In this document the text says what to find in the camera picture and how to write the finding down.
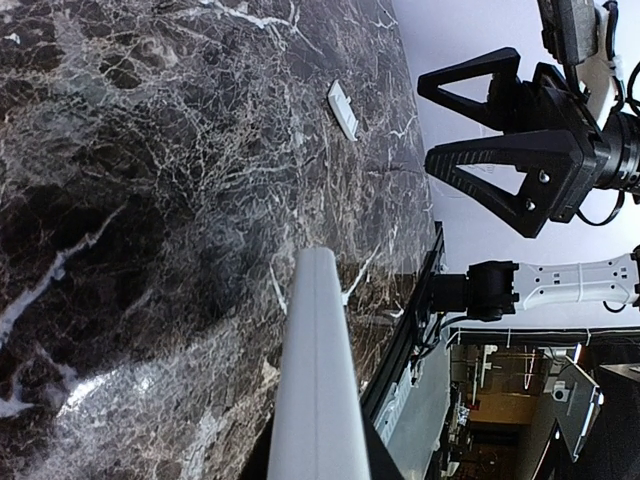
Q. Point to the white remote control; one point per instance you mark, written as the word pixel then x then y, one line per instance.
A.
pixel 318 430

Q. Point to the white battery cover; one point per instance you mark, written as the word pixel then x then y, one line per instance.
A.
pixel 340 105

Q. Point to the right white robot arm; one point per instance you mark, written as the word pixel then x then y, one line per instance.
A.
pixel 490 290

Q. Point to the black front rail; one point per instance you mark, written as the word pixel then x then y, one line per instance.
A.
pixel 388 391

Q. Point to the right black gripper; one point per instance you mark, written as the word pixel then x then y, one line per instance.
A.
pixel 550 155

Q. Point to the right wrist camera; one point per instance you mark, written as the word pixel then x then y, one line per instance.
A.
pixel 574 31

